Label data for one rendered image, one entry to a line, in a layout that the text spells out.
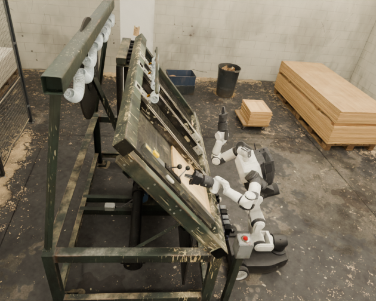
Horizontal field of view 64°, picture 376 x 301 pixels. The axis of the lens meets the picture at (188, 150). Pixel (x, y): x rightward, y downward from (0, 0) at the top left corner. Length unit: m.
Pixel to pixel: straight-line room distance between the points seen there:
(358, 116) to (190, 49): 3.92
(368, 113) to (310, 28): 3.19
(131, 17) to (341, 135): 4.19
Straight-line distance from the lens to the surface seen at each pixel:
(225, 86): 6.78
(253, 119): 5.67
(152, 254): 2.48
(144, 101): 2.42
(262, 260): 3.43
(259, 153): 2.64
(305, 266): 3.81
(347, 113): 5.69
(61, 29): 7.45
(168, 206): 2.06
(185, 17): 7.30
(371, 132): 6.23
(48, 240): 2.44
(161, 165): 2.13
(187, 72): 6.98
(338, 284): 3.85
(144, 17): 5.79
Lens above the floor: 2.81
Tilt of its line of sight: 35 degrees down
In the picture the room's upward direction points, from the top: 8 degrees clockwise
